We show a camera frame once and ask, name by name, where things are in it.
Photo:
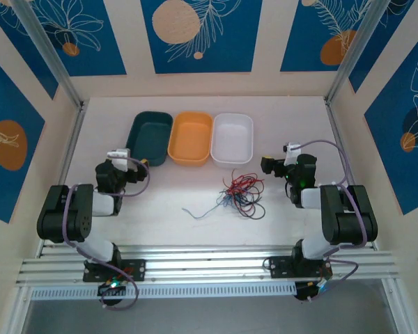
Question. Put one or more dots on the aluminium mounting rail beam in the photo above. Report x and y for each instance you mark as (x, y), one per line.
(209, 264)

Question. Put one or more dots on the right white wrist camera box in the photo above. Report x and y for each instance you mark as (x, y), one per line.
(293, 149)

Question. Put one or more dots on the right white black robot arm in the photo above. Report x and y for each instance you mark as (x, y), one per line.
(352, 215)

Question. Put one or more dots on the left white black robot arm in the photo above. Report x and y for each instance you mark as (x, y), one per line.
(59, 215)

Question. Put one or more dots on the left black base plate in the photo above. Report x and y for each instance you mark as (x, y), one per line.
(137, 269)

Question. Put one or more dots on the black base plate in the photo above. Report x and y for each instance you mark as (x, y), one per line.
(278, 268)
(137, 269)

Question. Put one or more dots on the white plastic bin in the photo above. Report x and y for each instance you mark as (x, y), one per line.
(231, 139)

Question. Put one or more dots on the aluminium side rail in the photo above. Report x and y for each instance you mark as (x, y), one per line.
(338, 132)
(71, 146)

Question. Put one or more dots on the teal plastic bin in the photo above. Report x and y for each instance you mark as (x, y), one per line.
(149, 139)

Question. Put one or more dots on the orange plastic bin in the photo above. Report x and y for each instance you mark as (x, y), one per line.
(189, 139)

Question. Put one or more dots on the black controller board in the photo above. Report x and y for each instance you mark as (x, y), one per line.
(111, 290)
(304, 292)

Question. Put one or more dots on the aluminium frame post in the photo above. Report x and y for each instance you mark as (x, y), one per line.
(45, 45)
(359, 45)

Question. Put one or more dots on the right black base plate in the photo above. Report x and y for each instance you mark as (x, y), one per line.
(278, 268)

